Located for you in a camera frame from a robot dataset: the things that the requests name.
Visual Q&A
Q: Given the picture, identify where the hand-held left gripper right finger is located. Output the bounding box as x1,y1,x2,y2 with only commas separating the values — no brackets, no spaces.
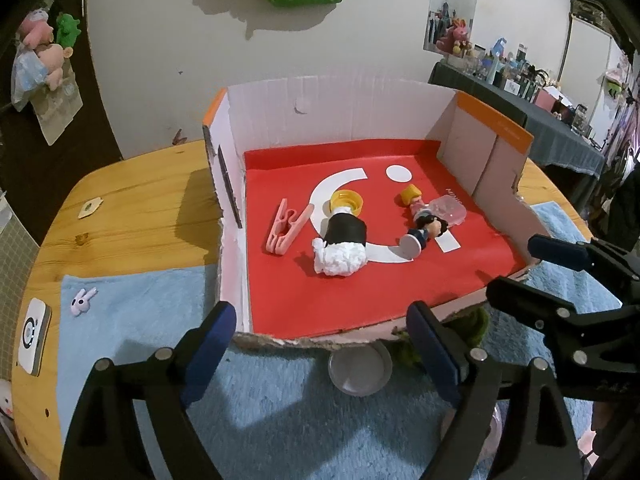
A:
406,301,583,480

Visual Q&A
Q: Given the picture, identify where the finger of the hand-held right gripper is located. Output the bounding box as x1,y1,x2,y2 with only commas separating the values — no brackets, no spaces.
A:
486,276,640,401
528,234,640,306

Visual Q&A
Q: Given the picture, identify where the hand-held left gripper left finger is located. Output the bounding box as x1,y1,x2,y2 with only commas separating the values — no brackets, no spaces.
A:
60,301,237,480

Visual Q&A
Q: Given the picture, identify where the cardboard box with red bottom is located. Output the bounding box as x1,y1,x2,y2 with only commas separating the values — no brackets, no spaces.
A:
202,72,542,350

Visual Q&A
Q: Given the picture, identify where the dark blue small figure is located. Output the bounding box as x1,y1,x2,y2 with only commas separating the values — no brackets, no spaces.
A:
397,212,451,262

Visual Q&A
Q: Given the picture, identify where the white tissue wad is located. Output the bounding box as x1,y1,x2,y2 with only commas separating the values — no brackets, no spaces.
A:
312,237,371,277

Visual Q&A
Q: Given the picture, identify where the yellow bottle cap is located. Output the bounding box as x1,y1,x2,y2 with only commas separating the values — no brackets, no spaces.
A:
330,190,363,212

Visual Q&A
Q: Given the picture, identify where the clear round plastic dish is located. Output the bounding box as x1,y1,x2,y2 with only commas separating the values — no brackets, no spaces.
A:
327,342,393,397

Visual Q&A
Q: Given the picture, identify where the dark cloth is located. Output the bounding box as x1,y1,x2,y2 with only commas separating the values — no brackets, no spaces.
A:
587,160,640,241

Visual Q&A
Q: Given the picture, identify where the light blue towel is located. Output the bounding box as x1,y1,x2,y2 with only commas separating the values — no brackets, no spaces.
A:
60,200,623,480

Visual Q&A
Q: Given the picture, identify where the small clear plastic case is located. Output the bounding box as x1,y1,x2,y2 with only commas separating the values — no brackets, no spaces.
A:
430,196,468,226

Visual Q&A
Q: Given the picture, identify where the dark cloth covered table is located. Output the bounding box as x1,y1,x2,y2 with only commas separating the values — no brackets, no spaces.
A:
430,60,606,176

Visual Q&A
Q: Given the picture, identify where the white bunny charm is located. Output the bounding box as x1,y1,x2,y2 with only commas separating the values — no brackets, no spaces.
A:
71,287,98,317

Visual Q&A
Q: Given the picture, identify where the pink plastic clip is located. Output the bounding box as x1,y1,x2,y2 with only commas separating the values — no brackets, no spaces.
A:
266,199,316,254

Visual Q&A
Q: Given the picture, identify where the white cabinet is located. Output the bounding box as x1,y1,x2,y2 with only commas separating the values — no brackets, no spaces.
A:
565,0,626,101

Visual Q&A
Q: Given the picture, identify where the white plush toy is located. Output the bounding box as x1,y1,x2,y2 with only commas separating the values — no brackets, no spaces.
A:
0,377,15,418

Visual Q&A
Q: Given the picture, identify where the white grid panel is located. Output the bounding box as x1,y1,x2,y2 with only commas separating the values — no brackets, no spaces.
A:
0,195,41,286

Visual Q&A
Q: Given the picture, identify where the pink plush rabbit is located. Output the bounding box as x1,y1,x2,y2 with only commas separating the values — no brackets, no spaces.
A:
436,17,473,56

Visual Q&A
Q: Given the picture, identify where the peach plush toy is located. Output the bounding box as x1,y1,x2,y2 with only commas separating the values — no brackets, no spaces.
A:
37,42,76,88

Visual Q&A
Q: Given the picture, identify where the clear plastic bag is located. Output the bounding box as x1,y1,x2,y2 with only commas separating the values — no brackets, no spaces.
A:
11,42,48,111

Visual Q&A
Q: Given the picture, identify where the green plush toy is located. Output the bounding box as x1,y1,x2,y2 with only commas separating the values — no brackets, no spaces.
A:
55,12,81,46

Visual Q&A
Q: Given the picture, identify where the pink plush toy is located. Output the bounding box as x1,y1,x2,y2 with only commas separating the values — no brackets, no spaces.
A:
20,10,55,48

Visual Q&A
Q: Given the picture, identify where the white device with black ring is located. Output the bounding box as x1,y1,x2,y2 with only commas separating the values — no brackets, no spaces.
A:
19,298,52,377

